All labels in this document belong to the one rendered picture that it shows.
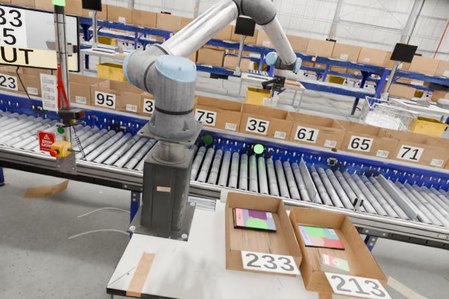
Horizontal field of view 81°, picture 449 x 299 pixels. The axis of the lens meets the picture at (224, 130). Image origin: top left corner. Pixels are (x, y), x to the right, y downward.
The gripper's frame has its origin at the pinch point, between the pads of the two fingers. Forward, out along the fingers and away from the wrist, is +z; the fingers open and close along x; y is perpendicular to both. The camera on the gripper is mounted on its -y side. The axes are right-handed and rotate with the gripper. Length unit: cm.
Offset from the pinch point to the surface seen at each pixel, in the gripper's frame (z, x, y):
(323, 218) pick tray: 35, -86, 28
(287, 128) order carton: 16.6, -8.0, 16.3
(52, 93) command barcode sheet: 2, -68, -123
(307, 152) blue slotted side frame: 30.5, -14.1, 34.0
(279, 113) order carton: 13.5, 20.8, 12.7
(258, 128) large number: 20.7, -8.1, -5.3
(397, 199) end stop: 40, -44, 89
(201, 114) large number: 18, -8, -50
